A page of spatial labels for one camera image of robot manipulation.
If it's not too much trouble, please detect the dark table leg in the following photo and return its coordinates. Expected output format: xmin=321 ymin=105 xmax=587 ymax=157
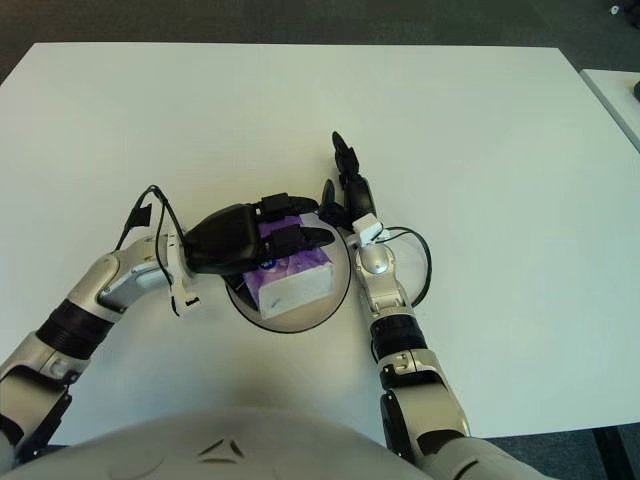
xmin=591 ymin=428 xmax=627 ymax=480

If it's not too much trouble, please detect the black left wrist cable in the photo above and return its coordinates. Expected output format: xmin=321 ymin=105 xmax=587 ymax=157
xmin=116 ymin=184 xmax=202 ymax=317

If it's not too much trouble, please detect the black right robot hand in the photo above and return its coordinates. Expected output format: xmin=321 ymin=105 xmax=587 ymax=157
xmin=318 ymin=130 xmax=378 ymax=233

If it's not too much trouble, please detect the white side table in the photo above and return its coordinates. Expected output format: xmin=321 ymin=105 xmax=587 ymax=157
xmin=579 ymin=68 xmax=640 ymax=152

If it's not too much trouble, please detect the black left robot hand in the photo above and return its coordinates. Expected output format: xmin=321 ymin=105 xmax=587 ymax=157
xmin=183 ymin=192 xmax=338 ymax=304

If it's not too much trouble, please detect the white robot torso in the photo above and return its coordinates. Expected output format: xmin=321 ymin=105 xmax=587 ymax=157
xmin=0 ymin=406 xmax=552 ymax=480

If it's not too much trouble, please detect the purple tissue paper pack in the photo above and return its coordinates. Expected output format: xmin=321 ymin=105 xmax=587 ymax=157
xmin=242 ymin=215 xmax=336 ymax=322

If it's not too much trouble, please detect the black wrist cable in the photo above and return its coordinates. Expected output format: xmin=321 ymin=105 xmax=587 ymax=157
xmin=116 ymin=184 xmax=202 ymax=317
xmin=371 ymin=225 xmax=432 ymax=310

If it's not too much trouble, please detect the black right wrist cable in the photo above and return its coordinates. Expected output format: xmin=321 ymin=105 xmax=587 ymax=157
xmin=371 ymin=225 xmax=432 ymax=310

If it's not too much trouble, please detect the white plate with black rim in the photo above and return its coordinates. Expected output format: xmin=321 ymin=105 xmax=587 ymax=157
xmin=222 ymin=218 xmax=352 ymax=335

